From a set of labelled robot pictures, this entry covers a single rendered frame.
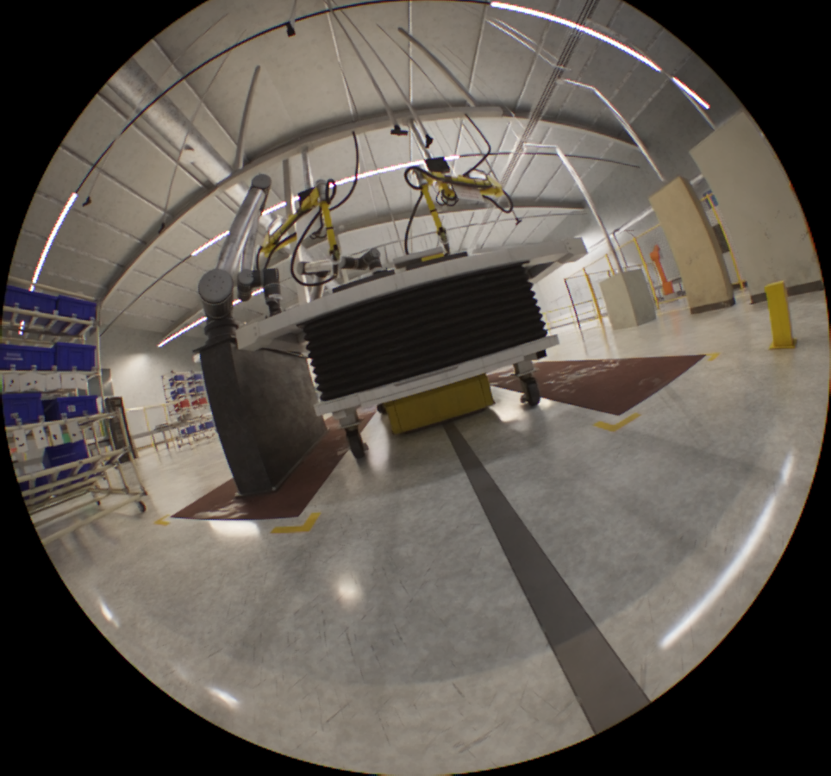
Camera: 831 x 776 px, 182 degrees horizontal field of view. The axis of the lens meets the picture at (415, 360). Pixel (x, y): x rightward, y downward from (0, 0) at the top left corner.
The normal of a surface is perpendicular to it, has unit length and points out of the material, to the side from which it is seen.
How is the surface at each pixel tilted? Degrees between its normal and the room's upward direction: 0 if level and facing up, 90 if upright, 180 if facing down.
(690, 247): 90
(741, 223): 90
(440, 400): 90
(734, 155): 90
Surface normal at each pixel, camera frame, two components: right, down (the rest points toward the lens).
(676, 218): -0.96, 0.28
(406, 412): 0.00, -0.02
